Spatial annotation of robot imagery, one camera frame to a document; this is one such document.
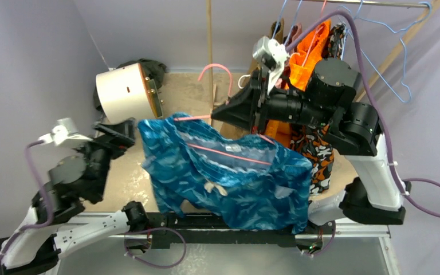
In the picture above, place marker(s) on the blue patterned shorts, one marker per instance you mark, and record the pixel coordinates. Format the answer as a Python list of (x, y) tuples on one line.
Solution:
[(252, 183)]

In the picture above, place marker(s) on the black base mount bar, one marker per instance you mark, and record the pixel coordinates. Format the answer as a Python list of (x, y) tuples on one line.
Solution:
[(207, 228)]

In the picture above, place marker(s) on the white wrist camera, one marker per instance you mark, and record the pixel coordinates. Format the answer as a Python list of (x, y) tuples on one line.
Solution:
[(271, 56), (65, 134)]

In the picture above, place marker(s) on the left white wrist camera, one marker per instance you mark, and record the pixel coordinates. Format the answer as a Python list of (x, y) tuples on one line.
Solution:
[(65, 134)]

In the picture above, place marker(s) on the metal hanging rod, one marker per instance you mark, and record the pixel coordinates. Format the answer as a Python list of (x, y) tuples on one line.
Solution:
[(421, 5)]

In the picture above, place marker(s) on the pink wire hanger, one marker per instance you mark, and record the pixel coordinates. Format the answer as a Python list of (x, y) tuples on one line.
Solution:
[(209, 117), (314, 35)]

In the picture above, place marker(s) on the wooden rack pole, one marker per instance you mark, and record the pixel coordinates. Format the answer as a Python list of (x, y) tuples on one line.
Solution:
[(210, 51)]

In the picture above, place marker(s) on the camouflage patterned shorts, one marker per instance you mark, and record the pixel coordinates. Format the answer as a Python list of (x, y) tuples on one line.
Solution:
[(308, 141)]

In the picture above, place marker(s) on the white cylindrical drum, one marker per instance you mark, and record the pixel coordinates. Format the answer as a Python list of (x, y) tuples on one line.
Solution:
[(128, 92)]

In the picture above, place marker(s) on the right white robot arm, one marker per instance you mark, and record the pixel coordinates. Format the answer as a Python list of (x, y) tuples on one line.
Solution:
[(375, 197)]

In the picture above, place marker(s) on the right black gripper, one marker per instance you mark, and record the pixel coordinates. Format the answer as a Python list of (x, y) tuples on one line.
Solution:
[(258, 105)]

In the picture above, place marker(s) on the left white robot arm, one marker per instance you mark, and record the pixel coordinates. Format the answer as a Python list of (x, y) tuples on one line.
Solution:
[(38, 244)]

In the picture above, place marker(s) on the pink shorts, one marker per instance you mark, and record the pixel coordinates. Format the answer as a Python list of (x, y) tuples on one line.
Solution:
[(294, 33)]

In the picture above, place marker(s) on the wooden diagonal rack bar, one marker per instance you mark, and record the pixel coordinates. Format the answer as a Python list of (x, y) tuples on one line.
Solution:
[(405, 34)]

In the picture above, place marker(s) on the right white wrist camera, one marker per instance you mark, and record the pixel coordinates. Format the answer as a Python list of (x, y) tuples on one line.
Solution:
[(271, 56)]

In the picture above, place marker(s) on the orange shorts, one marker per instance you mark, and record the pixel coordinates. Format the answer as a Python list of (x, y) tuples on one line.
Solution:
[(301, 64)]

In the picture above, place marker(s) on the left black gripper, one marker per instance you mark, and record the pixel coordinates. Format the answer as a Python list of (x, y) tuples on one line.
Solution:
[(123, 137)]

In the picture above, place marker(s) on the dark green cloth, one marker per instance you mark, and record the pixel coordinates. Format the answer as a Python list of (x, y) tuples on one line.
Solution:
[(153, 69)]

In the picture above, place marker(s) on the aluminium frame rail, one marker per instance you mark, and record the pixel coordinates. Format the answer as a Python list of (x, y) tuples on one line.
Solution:
[(218, 190)]

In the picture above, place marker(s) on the brown shorts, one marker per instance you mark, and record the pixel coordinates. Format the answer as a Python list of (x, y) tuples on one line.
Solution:
[(279, 37)]

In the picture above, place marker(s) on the blue wire hanger left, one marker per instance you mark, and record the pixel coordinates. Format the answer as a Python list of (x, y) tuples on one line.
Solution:
[(278, 22)]

